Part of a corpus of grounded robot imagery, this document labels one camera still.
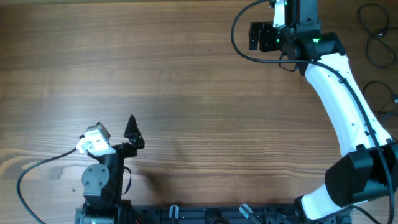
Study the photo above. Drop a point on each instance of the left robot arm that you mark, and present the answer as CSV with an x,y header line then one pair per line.
x,y
103,181

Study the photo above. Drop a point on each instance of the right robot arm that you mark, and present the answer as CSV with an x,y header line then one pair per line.
x,y
367,169

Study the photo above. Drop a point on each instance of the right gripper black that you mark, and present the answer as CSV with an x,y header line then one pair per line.
x,y
267,37

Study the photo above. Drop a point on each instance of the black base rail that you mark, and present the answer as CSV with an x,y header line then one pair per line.
x,y
268,214

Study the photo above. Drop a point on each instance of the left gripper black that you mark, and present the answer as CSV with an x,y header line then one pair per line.
x,y
135,141

